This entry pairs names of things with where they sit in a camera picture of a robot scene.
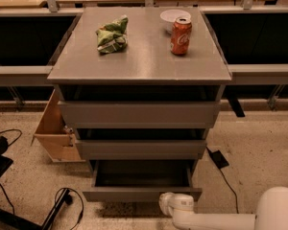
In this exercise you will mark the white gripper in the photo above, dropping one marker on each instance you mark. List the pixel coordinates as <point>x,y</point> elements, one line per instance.
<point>179,202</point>

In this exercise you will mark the grey bottom drawer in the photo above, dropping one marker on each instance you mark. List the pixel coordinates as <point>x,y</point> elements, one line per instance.
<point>139,180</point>

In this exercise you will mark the grey drawer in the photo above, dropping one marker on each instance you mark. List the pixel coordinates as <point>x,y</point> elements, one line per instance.
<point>139,180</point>
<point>140,143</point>
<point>140,106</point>

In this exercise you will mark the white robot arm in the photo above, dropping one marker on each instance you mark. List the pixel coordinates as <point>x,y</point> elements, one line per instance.
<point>271,213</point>

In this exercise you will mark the grey drawer cabinet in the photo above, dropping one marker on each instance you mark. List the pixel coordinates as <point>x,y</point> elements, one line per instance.
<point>128,98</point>

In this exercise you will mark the grey middle drawer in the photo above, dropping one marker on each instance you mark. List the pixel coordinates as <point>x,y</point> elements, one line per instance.
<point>140,143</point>

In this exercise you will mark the grey top drawer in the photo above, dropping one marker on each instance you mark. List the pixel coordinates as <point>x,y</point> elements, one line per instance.
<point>140,106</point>

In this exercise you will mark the black power adapter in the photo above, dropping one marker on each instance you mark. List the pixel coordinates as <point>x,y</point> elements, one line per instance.
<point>219,159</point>

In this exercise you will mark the cardboard box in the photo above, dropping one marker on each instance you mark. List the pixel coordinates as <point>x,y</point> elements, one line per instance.
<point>52,134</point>

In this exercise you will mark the red soda can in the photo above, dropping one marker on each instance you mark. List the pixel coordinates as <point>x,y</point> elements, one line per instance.
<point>181,32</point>

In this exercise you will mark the green chip bag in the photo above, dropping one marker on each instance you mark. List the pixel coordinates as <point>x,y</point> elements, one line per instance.
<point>112,37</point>

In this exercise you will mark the black stand base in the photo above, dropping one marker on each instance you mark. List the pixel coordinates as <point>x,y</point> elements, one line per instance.
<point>24,223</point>

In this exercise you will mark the white bowl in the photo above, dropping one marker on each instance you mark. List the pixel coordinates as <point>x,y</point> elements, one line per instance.
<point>170,16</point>

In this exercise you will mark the grey metal rail frame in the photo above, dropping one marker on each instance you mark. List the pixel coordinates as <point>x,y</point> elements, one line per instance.
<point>19,74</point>

